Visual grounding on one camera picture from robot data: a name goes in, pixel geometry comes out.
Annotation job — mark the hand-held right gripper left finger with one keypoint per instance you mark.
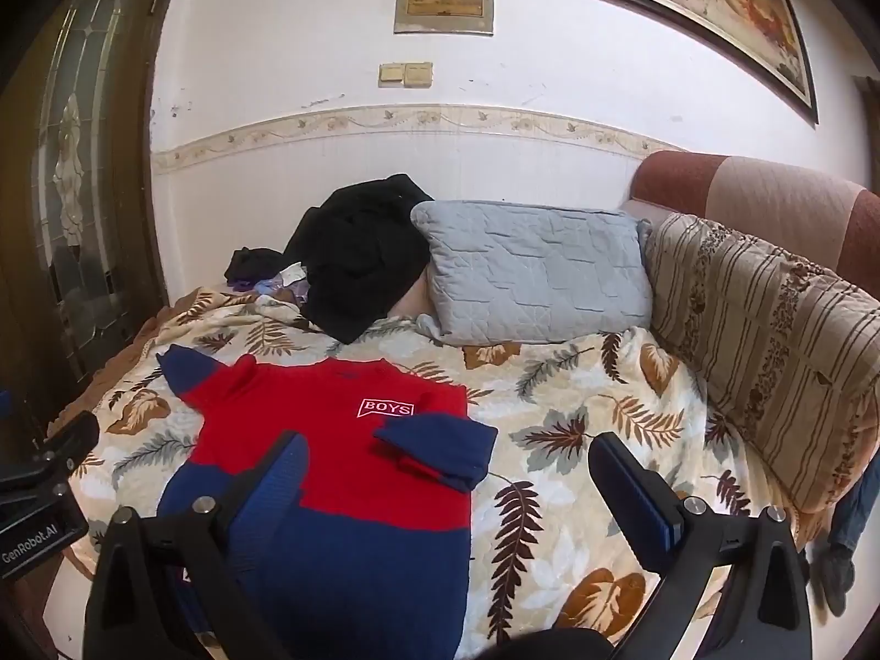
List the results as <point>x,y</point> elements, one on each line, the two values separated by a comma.
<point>282,474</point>

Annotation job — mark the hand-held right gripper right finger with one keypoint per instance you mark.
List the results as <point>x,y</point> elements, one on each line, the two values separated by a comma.
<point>629,478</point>

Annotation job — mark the red and blue sweater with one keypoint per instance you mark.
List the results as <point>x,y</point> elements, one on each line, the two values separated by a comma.
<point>330,412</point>

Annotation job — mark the leaf print blanket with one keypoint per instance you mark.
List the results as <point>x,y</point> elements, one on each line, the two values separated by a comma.
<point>584,385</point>

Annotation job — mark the striped floral cushion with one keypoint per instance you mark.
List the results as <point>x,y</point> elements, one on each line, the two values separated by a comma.
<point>756,344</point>

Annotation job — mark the purple and white crumpled cloth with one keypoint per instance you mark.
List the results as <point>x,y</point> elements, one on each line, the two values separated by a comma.
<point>282,282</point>

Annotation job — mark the small black cloth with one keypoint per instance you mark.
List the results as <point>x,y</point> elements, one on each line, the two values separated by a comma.
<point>254,262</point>

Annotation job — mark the beige pillow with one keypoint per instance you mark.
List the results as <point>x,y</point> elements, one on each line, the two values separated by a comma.
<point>414,302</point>

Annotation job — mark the black garment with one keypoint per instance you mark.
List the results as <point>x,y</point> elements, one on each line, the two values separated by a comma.
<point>357,261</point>

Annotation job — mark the person's leg in jeans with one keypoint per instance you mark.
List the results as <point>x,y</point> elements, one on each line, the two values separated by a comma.
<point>856,509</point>

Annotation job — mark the grey quilted pillow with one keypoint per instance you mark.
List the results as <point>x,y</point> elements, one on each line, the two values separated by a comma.
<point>536,268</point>

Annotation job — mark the person's dark shoe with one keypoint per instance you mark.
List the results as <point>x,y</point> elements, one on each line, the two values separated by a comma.
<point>839,577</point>

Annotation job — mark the red and beige sofa backrest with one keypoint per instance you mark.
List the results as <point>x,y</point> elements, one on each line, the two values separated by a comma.
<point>756,185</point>

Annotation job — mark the wooden door with glass panel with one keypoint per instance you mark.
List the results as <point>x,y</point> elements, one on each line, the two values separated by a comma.
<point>75,151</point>

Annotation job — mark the beige light switch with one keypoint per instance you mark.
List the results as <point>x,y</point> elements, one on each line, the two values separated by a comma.
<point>392,75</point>
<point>419,74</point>

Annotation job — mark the wall plaque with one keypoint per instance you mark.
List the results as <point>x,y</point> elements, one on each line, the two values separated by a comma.
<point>443,3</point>

